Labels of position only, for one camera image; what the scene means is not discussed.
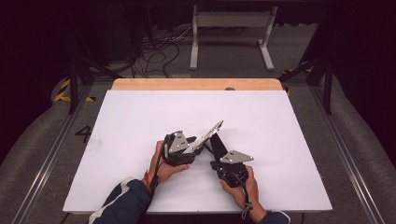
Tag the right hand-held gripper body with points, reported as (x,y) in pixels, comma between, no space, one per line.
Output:
(235,171)

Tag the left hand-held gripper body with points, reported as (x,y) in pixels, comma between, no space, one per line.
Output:
(178,147)

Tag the silver oval plate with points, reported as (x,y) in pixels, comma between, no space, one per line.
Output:
(207,135)

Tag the black cloth pouch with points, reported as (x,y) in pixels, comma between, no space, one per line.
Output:
(218,146)

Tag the person's right hand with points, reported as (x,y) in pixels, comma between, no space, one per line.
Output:
(244,194)

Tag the person's left hand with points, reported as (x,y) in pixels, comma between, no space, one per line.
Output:
(165,171)

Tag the white table board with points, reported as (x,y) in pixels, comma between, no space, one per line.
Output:
(202,109)

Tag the black metal stand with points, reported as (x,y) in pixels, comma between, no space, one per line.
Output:
(327,84)
(73,87)

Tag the aluminium floor rail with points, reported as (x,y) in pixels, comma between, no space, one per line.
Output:
(53,152)
(345,149)

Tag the white metal stand frame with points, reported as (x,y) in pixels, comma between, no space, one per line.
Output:
(232,20)

